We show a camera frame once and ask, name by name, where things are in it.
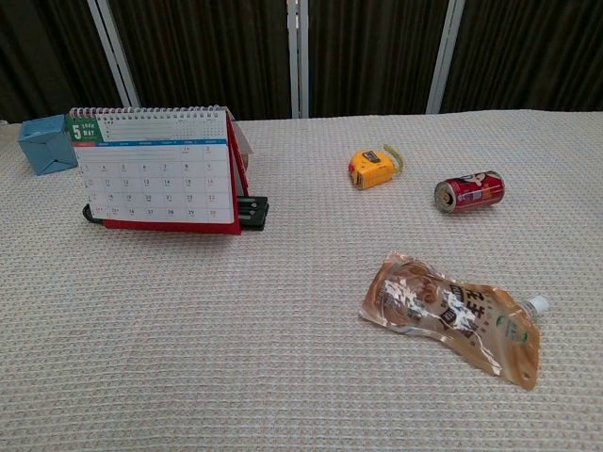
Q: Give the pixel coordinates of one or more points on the beige woven tablecloth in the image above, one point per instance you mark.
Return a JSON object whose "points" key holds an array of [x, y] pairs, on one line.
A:
{"points": [[282, 306]]}

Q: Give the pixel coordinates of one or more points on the red drink can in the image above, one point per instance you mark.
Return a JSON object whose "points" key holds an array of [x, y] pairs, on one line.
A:
{"points": [[471, 190]]}

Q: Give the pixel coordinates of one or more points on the red desk calendar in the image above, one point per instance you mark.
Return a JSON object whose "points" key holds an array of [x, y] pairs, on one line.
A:
{"points": [[155, 179]]}

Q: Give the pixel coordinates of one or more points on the blue paper box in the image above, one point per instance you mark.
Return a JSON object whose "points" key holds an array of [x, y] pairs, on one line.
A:
{"points": [[44, 146]]}

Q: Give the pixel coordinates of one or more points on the brown spout pouch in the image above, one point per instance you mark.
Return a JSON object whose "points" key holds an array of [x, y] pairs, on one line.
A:
{"points": [[447, 315]]}

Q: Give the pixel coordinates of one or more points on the white screen frame post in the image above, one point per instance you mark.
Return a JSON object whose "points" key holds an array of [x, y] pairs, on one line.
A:
{"points": [[445, 54], [115, 52], [297, 56]]}

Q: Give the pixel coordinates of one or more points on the yellow tape measure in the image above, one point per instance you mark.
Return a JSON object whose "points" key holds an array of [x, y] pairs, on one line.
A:
{"points": [[372, 169]]}

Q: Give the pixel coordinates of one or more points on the dark screen panel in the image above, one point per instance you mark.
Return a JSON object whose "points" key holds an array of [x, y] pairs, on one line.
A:
{"points": [[372, 54], [532, 54], [207, 52], [42, 56]]}

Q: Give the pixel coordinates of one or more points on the black clamp holder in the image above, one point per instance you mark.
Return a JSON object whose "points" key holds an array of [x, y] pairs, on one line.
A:
{"points": [[252, 212]]}

